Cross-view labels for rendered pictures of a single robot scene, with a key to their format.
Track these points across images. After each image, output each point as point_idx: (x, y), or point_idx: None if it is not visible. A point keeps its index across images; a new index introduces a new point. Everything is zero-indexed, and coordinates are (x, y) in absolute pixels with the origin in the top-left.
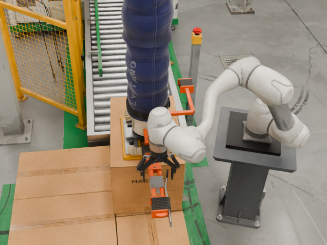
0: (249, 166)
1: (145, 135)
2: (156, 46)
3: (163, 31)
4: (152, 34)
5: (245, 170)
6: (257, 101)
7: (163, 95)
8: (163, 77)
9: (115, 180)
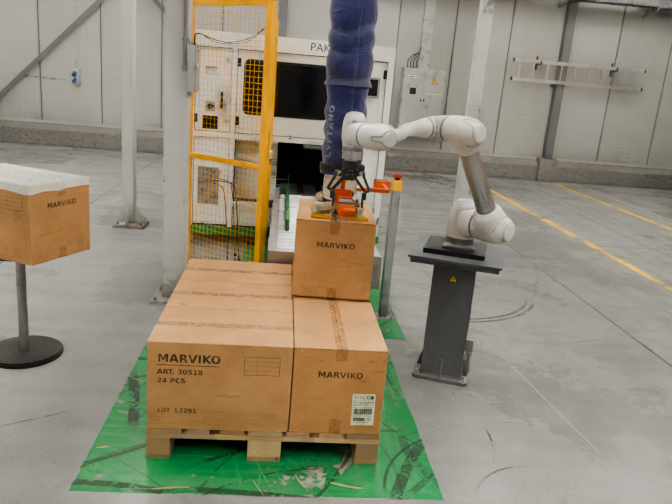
0: (451, 284)
1: None
2: (356, 85)
3: (363, 74)
4: (352, 72)
5: (446, 290)
6: (457, 200)
7: None
8: None
9: (299, 239)
